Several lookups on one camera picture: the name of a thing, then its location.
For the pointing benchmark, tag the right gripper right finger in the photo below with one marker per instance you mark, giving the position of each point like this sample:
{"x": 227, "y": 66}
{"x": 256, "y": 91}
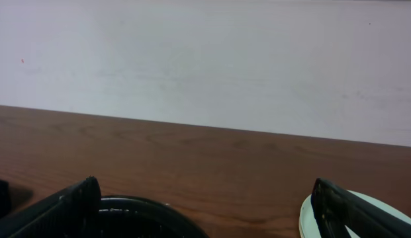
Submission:
{"x": 336, "y": 210}

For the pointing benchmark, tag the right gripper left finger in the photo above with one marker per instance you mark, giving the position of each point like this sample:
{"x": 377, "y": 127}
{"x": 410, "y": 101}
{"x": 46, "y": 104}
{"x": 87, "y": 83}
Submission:
{"x": 64, "y": 213}

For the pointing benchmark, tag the light blue plate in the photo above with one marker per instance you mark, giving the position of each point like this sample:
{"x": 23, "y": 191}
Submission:
{"x": 308, "y": 227}

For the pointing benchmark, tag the black round tray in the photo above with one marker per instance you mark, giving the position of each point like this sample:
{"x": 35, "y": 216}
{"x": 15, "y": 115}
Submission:
{"x": 130, "y": 216}

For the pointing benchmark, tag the black rectangular tray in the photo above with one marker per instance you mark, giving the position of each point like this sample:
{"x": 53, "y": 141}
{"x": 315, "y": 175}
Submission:
{"x": 5, "y": 199}

